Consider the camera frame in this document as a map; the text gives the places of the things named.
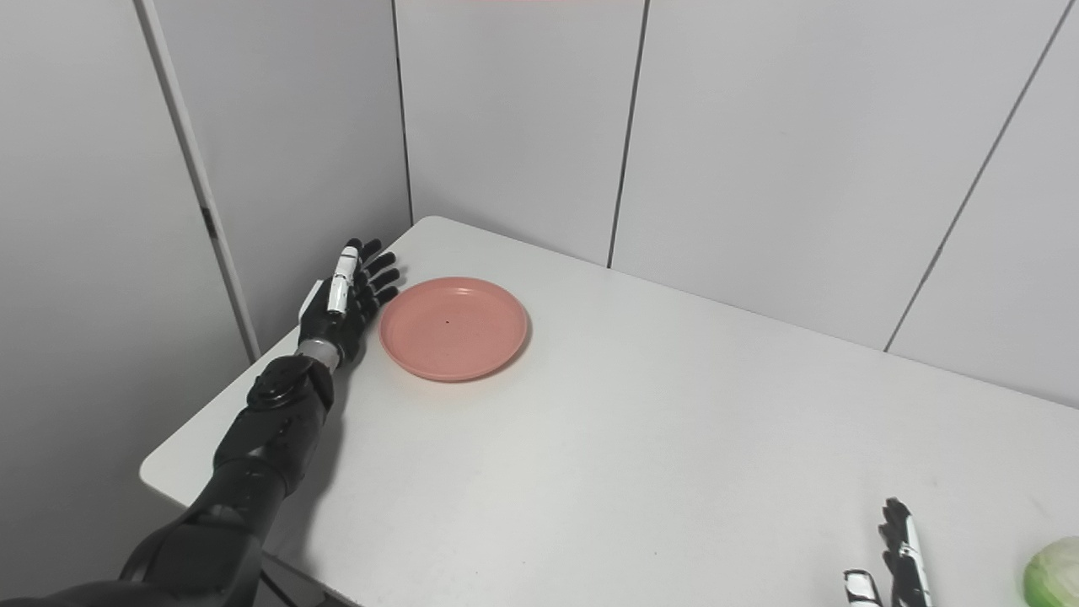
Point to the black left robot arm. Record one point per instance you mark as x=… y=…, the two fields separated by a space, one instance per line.
x=253 y=455

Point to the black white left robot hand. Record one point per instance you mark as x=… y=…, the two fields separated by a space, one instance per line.
x=333 y=324

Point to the green white toy cabbage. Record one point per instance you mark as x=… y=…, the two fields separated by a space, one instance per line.
x=1055 y=577

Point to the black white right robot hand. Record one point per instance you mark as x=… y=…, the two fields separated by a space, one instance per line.
x=906 y=569

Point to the pink round plate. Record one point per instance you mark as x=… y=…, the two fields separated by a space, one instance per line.
x=453 y=329

